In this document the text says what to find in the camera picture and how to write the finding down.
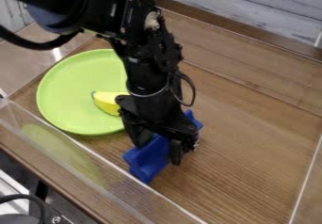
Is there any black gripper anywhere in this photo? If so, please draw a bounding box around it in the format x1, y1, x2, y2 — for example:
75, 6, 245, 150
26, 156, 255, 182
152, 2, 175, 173
116, 83, 193, 166

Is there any blue plastic block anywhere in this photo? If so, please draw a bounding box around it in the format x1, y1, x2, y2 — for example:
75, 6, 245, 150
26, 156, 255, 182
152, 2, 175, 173
123, 109, 205, 184

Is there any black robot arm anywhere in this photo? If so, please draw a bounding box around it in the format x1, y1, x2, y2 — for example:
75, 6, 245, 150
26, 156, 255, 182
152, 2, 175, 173
0, 0, 199, 166

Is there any yellow half-moon object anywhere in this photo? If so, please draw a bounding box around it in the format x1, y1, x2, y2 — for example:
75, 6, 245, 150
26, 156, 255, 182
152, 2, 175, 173
92, 91, 130, 116

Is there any green round plate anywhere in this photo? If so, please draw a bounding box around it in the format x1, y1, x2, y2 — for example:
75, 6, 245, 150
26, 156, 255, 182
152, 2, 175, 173
36, 49, 126, 136

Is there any clear acrylic tray wall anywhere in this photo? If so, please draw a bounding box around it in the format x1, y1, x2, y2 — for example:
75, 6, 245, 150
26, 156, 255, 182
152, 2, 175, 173
0, 0, 322, 224

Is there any black cable bottom left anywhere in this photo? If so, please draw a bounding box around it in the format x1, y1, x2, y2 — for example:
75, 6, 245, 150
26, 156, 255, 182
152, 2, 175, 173
0, 193, 47, 224

